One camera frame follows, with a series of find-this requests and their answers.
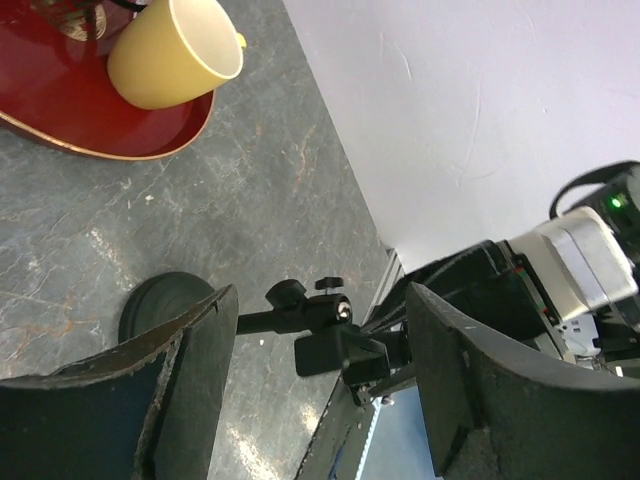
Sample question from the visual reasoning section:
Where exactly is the black phone stand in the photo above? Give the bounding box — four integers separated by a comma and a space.
118, 271, 390, 406

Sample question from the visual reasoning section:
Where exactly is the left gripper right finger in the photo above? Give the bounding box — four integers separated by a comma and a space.
406, 284, 639, 479

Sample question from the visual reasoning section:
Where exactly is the red round tray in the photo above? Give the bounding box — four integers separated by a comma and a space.
1, 1, 215, 161

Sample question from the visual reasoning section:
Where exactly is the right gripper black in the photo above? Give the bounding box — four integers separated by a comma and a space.
359, 239, 566, 396

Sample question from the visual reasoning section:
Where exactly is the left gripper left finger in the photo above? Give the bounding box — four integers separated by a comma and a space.
1, 285, 238, 479

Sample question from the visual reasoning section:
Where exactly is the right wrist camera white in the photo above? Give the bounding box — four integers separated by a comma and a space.
508, 206, 638, 321

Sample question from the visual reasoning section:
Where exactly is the yellow mug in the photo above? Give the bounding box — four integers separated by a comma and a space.
107, 0, 247, 110

